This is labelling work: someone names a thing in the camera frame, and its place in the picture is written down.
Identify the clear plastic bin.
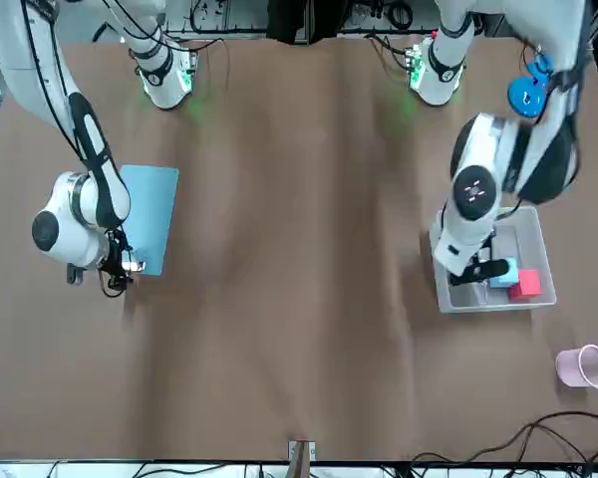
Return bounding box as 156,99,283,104
428,206,558,314

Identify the pink plastic cup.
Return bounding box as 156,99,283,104
555,343,598,390

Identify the light blue cube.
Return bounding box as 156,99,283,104
488,257,522,290

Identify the black table cable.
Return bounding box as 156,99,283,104
411,410,598,469

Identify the red cube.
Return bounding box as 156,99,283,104
508,269,543,301

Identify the grey bracket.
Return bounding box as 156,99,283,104
287,440,318,478

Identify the person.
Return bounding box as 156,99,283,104
266,0,340,46

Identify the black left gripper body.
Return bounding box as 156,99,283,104
448,238,512,288

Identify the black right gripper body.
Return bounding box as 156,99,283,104
99,227,136,296

